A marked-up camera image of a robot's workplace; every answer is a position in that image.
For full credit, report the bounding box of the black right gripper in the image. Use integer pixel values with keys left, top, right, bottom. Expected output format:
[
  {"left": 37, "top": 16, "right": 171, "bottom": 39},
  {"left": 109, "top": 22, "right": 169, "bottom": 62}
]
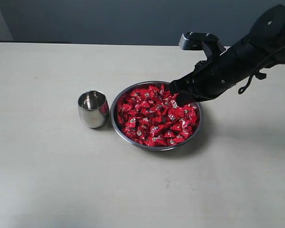
[{"left": 169, "top": 45, "right": 254, "bottom": 107}]

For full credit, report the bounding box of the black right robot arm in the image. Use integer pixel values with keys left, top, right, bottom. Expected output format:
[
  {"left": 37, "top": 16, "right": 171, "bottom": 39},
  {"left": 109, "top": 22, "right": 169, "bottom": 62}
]
[{"left": 169, "top": 4, "right": 285, "bottom": 106}]

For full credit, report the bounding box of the metal bowl of red candies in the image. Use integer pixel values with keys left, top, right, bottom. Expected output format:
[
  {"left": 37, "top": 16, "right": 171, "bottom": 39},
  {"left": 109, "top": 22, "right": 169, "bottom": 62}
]
[{"left": 110, "top": 81, "right": 204, "bottom": 151}]

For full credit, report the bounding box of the stainless steel cup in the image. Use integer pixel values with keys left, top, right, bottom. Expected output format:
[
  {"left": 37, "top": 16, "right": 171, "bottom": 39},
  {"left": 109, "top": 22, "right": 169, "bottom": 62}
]
[{"left": 77, "top": 90, "right": 109, "bottom": 129}]

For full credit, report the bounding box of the red wrapped candy top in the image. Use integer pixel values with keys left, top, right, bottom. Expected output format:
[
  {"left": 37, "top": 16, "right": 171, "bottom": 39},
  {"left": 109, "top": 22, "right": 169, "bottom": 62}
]
[{"left": 148, "top": 85, "right": 160, "bottom": 95}]

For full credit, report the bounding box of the red wrapped candy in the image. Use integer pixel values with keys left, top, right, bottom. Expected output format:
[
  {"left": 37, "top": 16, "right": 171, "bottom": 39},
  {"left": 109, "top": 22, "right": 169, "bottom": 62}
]
[
  {"left": 148, "top": 136, "right": 168, "bottom": 147},
  {"left": 125, "top": 117, "right": 139, "bottom": 128},
  {"left": 148, "top": 85, "right": 160, "bottom": 95}
]

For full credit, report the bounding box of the red wrapped candy front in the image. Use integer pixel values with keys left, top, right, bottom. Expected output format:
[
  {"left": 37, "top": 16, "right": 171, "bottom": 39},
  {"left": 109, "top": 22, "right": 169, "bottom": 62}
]
[{"left": 148, "top": 136, "right": 168, "bottom": 147}]

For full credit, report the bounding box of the red wrapped candy left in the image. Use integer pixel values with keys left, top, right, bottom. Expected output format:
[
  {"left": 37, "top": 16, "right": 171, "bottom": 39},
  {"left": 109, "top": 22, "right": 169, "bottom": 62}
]
[{"left": 125, "top": 117, "right": 139, "bottom": 128}]

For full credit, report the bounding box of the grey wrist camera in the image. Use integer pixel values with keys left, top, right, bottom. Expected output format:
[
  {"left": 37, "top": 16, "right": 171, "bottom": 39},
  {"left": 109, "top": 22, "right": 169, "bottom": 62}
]
[{"left": 179, "top": 32, "right": 226, "bottom": 58}]

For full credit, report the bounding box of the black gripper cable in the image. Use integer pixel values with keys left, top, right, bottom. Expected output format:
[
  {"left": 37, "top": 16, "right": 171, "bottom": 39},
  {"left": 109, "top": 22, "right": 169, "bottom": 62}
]
[{"left": 237, "top": 45, "right": 285, "bottom": 95}]

